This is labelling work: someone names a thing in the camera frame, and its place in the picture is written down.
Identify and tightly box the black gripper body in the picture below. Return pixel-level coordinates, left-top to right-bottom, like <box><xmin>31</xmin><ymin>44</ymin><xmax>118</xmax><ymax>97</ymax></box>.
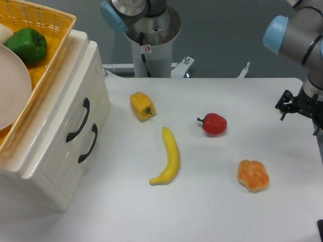
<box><xmin>294</xmin><ymin>88</ymin><xmax>323</xmax><ymax>119</ymax></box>

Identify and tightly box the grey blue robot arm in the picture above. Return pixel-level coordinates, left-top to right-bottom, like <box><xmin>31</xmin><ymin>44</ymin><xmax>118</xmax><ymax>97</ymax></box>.
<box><xmin>100</xmin><ymin>0</ymin><xmax>323</xmax><ymax>131</ymax></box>

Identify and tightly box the white drawer cabinet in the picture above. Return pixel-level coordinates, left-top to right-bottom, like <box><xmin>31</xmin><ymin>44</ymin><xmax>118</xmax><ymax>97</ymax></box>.
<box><xmin>0</xmin><ymin>30</ymin><xmax>103</xmax><ymax>211</ymax></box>

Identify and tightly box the red bell pepper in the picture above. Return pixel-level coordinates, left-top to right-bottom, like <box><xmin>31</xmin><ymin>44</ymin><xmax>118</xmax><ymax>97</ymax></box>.
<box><xmin>197</xmin><ymin>113</ymin><xmax>227</xmax><ymax>136</ymax></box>

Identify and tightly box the orange knotted bread roll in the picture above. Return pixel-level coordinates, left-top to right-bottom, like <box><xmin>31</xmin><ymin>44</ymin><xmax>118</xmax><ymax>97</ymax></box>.
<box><xmin>236</xmin><ymin>160</ymin><xmax>270</xmax><ymax>193</ymax></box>

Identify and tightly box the yellow banana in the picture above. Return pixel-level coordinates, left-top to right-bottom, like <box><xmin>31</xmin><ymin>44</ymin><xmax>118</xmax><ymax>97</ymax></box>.
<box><xmin>149</xmin><ymin>127</ymin><xmax>180</xmax><ymax>186</ymax></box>

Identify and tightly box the yellow bell pepper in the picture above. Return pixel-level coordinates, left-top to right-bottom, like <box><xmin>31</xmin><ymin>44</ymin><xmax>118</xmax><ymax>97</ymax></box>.
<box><xmin>129</xmin><ymin>91</ymin><xmax>156</xmax><ymax>122</ymax></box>

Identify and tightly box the yellow woven basket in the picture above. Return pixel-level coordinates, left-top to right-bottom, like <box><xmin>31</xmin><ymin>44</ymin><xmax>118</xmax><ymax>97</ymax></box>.
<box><xmin>0</xmin><ymin>0</ymin><xmax>76</xmax><ymax>157</ymax></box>

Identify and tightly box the green bell pepper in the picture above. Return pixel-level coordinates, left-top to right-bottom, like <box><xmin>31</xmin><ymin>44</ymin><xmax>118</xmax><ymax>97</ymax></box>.
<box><xmin>4</xmin><ymin>28</ymin><xmax>48</xmax><ymax>64</ymax></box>

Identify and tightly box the pink plate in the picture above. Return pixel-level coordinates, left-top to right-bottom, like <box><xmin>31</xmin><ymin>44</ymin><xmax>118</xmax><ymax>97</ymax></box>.
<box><xmin>0</xmin><ymin>44</ymin><xmax>32</xmax><ymax>130</ymax></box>

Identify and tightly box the white onion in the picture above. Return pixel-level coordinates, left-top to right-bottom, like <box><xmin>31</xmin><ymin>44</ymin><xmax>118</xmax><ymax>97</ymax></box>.
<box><xmin>0</xmin><ymin>23</ymin><xmax>14</xmax><ymax>45</ymax></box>

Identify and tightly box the white metal bracket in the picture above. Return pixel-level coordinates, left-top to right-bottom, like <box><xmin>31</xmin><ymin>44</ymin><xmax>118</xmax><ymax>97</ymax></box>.
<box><xmin>238</xmin><ymin>62</ymin><xmax>250</xmax><ymax>79</ymax></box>

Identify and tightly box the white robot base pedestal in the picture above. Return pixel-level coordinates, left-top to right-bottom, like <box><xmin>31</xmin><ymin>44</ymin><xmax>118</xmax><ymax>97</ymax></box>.
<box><xmin>125</xmin><ymin>6</ymin><xmax>181</xmax><ymax>78</ymax></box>

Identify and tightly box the black base cable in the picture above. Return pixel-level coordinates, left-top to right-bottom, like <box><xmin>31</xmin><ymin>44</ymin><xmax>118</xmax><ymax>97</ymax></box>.
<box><xmin>137</xmin><ymin>31</ymin><xmax>155</xmax><ymax>78</ymax></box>

